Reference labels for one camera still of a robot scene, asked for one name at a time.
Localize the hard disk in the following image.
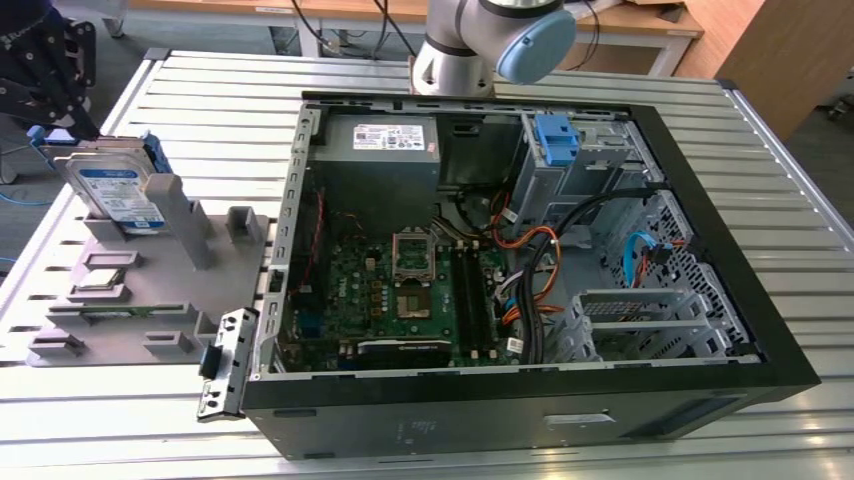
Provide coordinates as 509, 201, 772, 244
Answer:
27, 124, 177, 236

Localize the wooden cabinet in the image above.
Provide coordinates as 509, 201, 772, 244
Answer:
713, 0, 854, 144

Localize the power wire with black connectors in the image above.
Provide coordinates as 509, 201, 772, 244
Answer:
633, 239, 700, 291

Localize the red black twisted wire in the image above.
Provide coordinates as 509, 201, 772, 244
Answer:
301, 187, 330, 297

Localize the metal socket cover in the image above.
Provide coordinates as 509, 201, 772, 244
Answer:
391, 230, 443, 282

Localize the blue data wire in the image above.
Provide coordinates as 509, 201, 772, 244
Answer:
622, 230, 662, 292

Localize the silver drive cage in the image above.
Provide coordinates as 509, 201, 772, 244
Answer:
512, 112, 666, 239

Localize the silver hinged card bracket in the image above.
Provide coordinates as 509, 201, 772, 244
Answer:
195, 306, 262, 425

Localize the wooden top desk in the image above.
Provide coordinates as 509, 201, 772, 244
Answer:
126, 0, 708, 76

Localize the yellow black wire bundle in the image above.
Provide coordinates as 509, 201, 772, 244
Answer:
430, 214, 483, 242

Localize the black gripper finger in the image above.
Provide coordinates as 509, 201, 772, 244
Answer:
50, 74, 103, 141

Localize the grey parts rack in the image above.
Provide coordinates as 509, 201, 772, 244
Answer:
26, 172, 279, 370

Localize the green RAM stick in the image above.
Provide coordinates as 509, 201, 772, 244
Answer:
78, 305, 161, 320

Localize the black cable bundle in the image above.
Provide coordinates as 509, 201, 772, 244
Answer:
517, 185, 672, 364

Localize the black RAM slot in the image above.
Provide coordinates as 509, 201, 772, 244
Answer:
467, 240, 494, 357
450, 240, 477, 357
475, 240, 502, 357
459, 240, 486, 357

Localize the green motherboard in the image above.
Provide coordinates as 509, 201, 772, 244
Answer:
286, 234, 533, 374

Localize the silver CPU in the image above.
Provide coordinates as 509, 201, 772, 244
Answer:
74, 268, 129, 292

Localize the silver disk bay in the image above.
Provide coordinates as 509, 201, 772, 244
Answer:
570, 287, 753, 362

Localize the black case fan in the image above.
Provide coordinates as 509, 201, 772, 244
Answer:
291, 172, 335, 301

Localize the grey power supply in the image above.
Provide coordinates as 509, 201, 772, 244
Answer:
311, 112, 447, 236

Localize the orange red wire bundle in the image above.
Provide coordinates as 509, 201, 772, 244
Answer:
491, 225, 568, 326

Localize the blue drive latch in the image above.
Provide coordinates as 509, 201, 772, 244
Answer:
533, 114, 580, 167

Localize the black PC case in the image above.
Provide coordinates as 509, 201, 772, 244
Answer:
237, 89, 824, 460

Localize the black graphics card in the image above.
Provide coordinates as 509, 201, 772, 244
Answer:
338, 338, 455, 371

